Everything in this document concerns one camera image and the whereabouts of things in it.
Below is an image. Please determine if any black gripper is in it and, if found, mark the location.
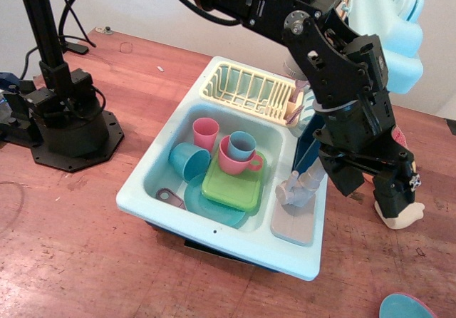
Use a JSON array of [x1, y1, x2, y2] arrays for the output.
[[313, 103, 420, 219]]

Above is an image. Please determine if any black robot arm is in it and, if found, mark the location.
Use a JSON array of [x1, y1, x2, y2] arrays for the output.
[[185, 0, 420, 219]]

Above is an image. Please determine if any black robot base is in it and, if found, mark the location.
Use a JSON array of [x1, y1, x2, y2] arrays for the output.
[[1, 0, 124, 173]]

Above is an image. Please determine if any white object under gripper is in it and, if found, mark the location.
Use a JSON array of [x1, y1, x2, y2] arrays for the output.
[[374, 201, 425, 230]]

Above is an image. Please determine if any grey toy faucet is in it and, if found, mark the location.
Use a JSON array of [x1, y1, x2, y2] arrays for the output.
[[275, 160, 326, 207]]

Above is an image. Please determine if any light blue toy sink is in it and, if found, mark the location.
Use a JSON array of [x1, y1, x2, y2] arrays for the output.
[[115, 56, 328, 282]]

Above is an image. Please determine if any pink toy mug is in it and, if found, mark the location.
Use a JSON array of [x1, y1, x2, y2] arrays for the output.
[[217, 135, 264, 175]]

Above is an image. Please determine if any purple toy cutlery in rack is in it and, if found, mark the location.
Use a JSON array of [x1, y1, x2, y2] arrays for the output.
[[286, 78, 310, 125]]

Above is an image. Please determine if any teal bowl at edge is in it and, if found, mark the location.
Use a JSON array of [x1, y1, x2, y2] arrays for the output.
[[378, 293, 437, 318]]

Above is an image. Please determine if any cream dish drying rack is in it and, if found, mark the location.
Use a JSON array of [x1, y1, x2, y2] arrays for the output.
[[199, 61, 304, 128]]

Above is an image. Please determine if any green square toy plate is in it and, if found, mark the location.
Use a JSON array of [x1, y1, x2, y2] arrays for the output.
[[202, 150, 266, 212]]

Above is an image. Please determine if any blue toy cup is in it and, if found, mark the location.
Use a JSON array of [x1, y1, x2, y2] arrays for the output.
[[227, 131, 257, 161]]

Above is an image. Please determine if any pink toy cup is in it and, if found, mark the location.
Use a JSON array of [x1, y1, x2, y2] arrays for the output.
[[192, 117, 219, 153]]

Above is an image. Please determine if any teal round toy plate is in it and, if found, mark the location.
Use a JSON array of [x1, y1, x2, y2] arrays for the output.
[[184, 174, 246, 226]]

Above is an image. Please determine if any teal toy cup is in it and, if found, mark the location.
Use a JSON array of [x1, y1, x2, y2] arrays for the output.
[[168, 142, 211, 183]]

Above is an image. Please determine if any black cable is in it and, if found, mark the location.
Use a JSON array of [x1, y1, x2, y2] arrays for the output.
[[58, 0, 97, 48]]

